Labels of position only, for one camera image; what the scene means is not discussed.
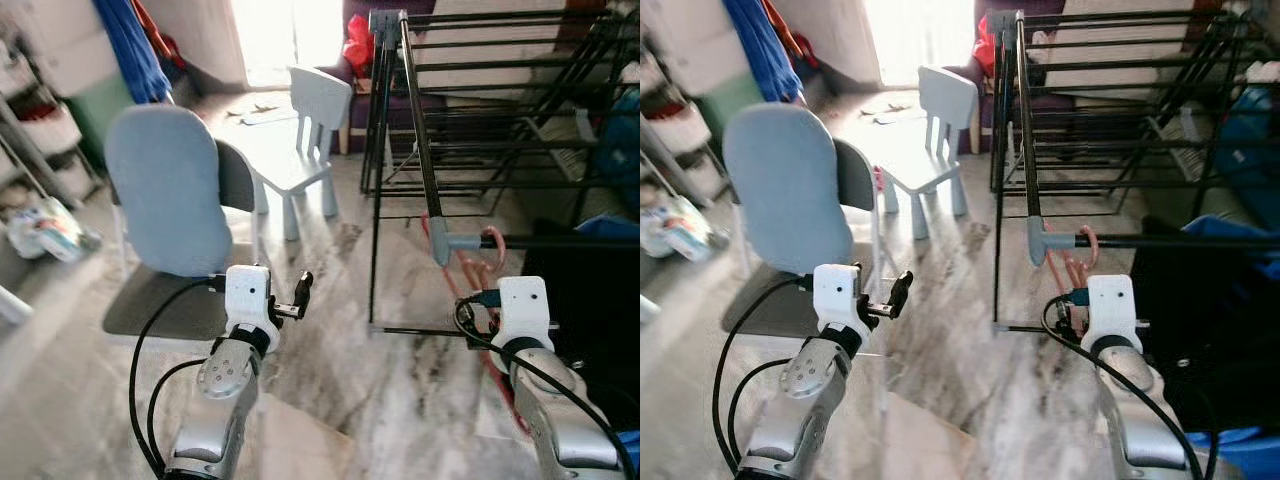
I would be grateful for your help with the bright red bag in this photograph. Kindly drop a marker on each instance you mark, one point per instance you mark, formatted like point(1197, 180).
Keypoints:
point(987, 40)
point(358, 40)

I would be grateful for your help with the black button shirt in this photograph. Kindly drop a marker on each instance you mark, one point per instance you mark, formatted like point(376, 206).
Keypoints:
point(1210, 320)
point(590, 300)

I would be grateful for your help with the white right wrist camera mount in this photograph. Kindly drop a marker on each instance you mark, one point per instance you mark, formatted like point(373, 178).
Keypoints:
point(1113, 305)
point(525, 305)

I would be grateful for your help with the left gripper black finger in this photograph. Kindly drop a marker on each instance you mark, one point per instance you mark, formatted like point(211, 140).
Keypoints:
point(303, 288)
point(900, 290)

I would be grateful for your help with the black metal drying rack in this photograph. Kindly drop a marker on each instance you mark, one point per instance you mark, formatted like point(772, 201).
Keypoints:
point(1027, 120)
point(417, 110)

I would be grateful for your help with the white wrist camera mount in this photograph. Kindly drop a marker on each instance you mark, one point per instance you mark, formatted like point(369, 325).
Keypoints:
point(1113, 305)
point(247, 295)
point(525, 305)
point(835, 295)

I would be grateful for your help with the teal blue bag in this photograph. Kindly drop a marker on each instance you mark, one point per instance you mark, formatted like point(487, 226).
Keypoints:
point(620, 150)
point(1250, 140)

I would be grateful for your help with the white tiered trolley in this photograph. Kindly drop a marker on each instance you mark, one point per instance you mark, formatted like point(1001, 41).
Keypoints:
point(50, 130)
point(670, 130)

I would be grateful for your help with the printed plastic pack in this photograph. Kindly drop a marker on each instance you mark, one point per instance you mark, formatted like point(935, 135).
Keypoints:
point(45, 230)
point(680, 230)

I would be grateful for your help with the green storage bin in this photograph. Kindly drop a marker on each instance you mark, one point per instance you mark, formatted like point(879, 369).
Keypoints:
point(730, 105)
point(100, 115)

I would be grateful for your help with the pink clothes hanger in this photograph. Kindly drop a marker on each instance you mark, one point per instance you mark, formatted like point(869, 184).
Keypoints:
point(1058, 275)
point(1090, 240)
point(465, 275)
point(497, 240)

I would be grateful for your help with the blue hanging cloth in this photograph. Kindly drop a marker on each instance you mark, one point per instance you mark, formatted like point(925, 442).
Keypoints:
point(130, 50)
point(760, 50)

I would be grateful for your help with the grey folding chair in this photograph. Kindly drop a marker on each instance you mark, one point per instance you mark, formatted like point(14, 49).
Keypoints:
point(170, 310)
point(780, 310)

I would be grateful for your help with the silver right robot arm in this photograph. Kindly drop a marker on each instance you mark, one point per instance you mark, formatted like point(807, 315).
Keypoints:
point(560, 420)
point(1140, 420)

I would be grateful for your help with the white storage container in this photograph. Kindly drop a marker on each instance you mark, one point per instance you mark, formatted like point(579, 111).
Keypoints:
point(690, 45)
point(60, 45)

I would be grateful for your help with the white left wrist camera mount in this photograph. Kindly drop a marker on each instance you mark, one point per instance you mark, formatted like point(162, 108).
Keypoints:
point(247, 295)
point(835, 295)

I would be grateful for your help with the white children's chair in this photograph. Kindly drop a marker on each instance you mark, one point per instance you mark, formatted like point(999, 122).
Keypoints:
point(915, 165)
point(290, 165)

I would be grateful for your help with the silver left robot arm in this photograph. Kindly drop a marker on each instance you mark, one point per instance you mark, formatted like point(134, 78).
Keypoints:
point(220, 400)
point(810, 400)

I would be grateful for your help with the beige cardboard sheet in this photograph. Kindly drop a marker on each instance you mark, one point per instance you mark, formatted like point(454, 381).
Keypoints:
point(925, 440)

